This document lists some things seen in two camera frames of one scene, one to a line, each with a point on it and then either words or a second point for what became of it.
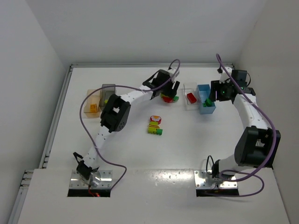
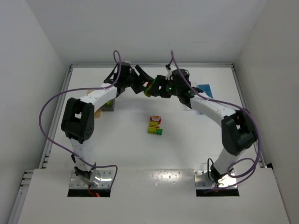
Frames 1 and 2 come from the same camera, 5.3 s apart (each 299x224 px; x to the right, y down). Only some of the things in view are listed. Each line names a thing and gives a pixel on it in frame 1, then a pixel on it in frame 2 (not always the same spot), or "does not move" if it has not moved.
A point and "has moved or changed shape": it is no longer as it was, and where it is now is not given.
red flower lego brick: [155, 118] does not move
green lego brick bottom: [159, 131] does not move
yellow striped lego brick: [152, 128] does not move
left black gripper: [170, 91] -> [136, 79]
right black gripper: [213, 91] -> [159, 85]
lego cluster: [169, 99] has moved or changed shape
